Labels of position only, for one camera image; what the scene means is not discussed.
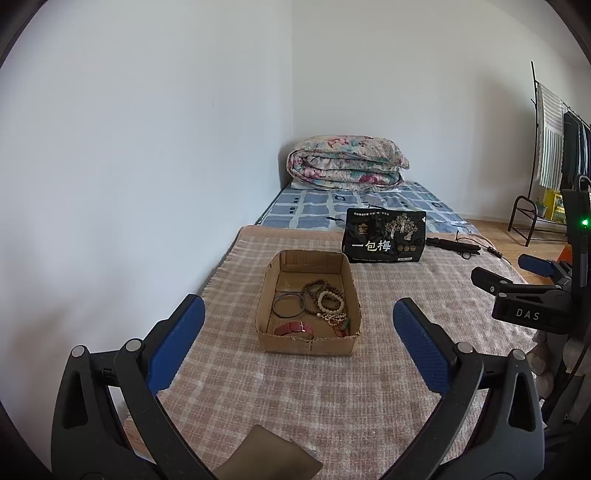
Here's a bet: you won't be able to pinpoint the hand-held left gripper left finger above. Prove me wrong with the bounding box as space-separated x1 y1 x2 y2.
52 294 218 480

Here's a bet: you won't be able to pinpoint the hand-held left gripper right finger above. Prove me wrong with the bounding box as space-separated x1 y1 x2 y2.
383 298 548 480

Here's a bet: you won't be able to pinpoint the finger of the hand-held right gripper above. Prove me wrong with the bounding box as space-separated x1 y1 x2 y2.
517 254 573 282
470 266 561 298

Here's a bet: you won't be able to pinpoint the small bead string with tassel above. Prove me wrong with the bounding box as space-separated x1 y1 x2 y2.
318 311 352 336

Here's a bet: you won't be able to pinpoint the dark thin bangle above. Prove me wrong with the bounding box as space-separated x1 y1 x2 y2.
271 292 306 319

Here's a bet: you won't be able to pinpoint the white beaded bracelet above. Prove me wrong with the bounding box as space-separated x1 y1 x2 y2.
316 290 345 315

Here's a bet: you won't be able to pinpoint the red watch strap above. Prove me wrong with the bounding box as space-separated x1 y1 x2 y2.
274 322 315 337

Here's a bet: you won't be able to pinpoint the cardboard box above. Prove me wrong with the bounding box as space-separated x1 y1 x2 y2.
255 249 362 357

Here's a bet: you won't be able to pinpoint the brown beaded bracelet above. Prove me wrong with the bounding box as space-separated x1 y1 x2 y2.
302 279 345 319

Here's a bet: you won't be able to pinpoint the pale bundle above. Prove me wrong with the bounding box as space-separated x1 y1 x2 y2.
526 330 580 400

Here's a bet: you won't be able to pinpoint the black hair straightener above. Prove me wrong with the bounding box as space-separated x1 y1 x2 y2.
426 236 482 259

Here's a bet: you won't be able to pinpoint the yellow crate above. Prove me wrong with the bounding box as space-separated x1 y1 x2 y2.
540 188 566 224

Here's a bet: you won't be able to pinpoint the black metal stand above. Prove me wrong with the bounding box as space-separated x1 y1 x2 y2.
508 195 571 247

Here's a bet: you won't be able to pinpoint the black snack bag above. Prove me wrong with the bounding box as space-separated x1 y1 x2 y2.
342 208 427 265

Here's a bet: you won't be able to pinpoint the pink checked blanket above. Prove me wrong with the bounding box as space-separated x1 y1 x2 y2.
122 224 546 480

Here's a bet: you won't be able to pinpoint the dark hanging clothes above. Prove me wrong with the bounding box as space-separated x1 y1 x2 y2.
561 111 591 185

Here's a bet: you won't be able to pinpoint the striped hanging cloth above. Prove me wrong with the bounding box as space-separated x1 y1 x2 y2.
536 83 565 190

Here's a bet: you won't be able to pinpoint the brown cardboard piece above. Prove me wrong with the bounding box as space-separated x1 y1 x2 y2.
217 425 324 480

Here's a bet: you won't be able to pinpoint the black clothes rack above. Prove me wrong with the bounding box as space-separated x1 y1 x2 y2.
530 61 591 195

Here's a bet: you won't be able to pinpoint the blue checked bed sheet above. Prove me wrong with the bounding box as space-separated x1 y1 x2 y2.
254 180 481 234

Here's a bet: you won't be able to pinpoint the folded floral quilt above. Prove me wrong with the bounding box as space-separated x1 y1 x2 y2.
286 135 411 190

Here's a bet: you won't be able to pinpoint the black cable with remote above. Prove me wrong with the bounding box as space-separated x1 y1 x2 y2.
455 230 511 266

